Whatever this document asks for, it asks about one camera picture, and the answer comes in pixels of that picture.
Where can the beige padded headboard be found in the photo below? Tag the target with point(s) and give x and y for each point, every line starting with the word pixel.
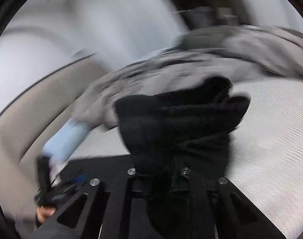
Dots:
pixel 34 109

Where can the person's left forearm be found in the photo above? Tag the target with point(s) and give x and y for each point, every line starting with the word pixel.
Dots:
pixel 45 230

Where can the white honeycomb mattress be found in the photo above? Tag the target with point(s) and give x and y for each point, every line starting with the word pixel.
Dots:
pixel 266 134

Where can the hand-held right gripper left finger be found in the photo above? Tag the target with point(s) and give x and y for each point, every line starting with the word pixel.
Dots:
pixel 119 196

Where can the white curtain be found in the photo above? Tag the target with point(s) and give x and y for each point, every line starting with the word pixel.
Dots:
pixel 96 22

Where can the grey duvet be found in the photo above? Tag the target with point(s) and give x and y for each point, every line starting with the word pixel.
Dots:
pixel 181 62

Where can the black pants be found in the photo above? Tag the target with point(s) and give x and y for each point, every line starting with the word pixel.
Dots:
pixel 176 129

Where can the light blue pillow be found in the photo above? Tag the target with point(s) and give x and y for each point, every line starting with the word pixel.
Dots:
pixel 64 139

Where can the person's right hand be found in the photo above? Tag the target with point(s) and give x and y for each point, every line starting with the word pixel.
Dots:
pixel 44 214

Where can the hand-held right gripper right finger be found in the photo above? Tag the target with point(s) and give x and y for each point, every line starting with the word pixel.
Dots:
pixel 196 196

